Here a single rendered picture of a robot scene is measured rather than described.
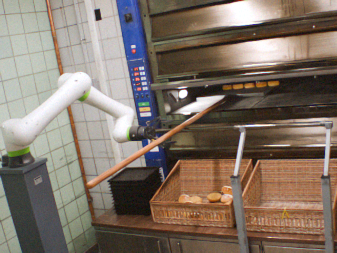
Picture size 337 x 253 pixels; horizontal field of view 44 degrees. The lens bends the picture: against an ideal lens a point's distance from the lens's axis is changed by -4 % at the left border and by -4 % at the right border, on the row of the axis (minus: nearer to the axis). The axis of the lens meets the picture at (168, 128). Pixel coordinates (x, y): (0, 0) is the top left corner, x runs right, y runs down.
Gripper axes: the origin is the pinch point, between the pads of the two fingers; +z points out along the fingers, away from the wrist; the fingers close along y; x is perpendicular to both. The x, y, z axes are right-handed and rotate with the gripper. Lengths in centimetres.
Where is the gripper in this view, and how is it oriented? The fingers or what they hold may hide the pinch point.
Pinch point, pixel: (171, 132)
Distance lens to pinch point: 247.2
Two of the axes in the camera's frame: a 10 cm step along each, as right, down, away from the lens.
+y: 1.7, 9.6, 2.1
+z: 8.7, -0.4, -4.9
